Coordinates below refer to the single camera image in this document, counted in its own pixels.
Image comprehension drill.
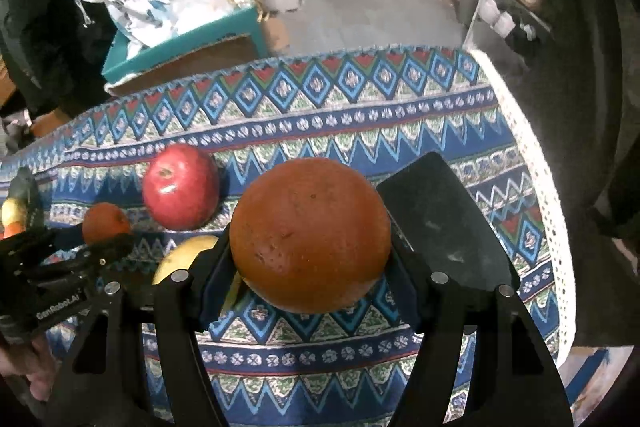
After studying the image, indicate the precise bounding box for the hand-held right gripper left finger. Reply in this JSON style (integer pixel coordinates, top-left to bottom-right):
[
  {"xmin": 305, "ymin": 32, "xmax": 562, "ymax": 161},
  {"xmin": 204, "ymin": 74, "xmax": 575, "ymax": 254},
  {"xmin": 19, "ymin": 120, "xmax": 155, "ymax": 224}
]
[{"xmin": 52, "ymin": 222, "xmax": 246, "ymax": 427}]

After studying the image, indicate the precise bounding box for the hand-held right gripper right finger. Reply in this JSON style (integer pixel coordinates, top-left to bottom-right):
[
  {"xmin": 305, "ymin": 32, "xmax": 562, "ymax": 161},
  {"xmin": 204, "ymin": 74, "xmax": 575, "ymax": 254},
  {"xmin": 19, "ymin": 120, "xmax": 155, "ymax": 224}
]
[{"xmin": 376, "ymin": 152, "xmax": 573, "ymax": 427}]

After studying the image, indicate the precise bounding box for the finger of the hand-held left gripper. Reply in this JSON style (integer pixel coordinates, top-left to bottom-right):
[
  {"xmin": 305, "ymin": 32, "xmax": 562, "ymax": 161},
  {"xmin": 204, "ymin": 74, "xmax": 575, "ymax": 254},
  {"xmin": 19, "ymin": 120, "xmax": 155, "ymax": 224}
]
[{"xmin": 65, "ymin": 231, "xmax": 136, "ymax": 273}]

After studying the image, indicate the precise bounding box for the yellow banana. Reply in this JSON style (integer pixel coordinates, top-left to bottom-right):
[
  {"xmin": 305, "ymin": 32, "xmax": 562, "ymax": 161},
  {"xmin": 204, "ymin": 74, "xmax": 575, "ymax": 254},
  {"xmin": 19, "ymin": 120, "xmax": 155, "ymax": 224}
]
[{"xmin": 1, "ymin": 199, "xmax": 23, "ymax": 228}]

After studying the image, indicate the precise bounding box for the dark green glass plate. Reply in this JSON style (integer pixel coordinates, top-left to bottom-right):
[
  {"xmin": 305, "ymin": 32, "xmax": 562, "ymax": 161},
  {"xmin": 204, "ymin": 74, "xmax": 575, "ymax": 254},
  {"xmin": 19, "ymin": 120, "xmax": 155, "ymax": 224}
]
[{"xmin": 7, "ymin": 167, "xmax": 46, "ymax": 233}]

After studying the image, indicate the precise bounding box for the large orange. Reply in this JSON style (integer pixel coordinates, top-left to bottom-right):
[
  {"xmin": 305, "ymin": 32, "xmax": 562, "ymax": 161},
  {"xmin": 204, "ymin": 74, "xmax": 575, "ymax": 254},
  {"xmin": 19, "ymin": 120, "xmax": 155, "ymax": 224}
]
[{"xmin": 229, "ymin": 158, "xmax": 392, "ymax": 314}]

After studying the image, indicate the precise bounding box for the person's left hand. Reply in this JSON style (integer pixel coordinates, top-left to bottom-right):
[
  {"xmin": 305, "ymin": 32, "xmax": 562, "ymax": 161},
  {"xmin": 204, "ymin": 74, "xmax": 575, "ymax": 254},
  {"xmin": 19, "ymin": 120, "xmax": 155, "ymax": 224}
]
[{"xmin": 0, "ymin": 337, "xmax": 58, "ymax": 403}]

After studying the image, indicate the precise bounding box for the yellow lemon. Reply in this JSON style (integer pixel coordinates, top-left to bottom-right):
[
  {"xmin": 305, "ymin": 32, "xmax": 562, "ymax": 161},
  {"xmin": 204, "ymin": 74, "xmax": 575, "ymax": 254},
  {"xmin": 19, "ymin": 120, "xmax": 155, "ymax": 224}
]
[{"xmin": 151, "ymin": 234, "xmax": 221, "ymax": 286}]

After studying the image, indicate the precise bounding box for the red apple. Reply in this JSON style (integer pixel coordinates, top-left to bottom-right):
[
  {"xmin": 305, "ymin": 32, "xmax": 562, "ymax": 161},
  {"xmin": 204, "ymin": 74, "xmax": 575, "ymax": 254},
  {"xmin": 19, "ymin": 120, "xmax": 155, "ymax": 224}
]
[{"xmin": 142, "ymin": 143, "xmax": 222, "ymax": 230}]

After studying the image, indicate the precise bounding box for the patterned blue tablecloth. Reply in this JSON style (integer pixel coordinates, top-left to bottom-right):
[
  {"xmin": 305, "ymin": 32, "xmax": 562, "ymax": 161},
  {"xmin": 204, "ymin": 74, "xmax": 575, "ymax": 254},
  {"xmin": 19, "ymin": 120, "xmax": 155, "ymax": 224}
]
[{"xmin": 0, "ymin": 44, "xmax": 573, "ymax": 427}]

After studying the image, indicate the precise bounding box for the teal plastic crate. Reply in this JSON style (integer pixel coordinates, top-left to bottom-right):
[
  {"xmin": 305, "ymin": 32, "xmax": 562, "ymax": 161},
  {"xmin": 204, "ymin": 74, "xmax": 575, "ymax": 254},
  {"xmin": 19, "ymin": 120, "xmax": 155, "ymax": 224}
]
[{"xmin": 101, "ymin": 0, "xmax": 271, "ymax": 82}]

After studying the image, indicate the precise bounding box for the black coat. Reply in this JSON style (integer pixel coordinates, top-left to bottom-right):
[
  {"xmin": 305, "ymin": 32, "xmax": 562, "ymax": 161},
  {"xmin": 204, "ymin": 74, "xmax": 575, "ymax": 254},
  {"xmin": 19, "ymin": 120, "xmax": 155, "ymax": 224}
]
[{"xmin": 0, "ymin": 0, "xmax": 126, "ymax": 118}]

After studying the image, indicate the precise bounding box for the large cardboard box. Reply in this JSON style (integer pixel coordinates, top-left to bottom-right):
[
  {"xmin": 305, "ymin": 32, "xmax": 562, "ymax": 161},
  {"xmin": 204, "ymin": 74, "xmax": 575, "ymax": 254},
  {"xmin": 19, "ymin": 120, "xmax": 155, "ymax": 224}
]
[{"xmin": 105, "ymin": 32, "xmax": 291, "ymax": 98}]

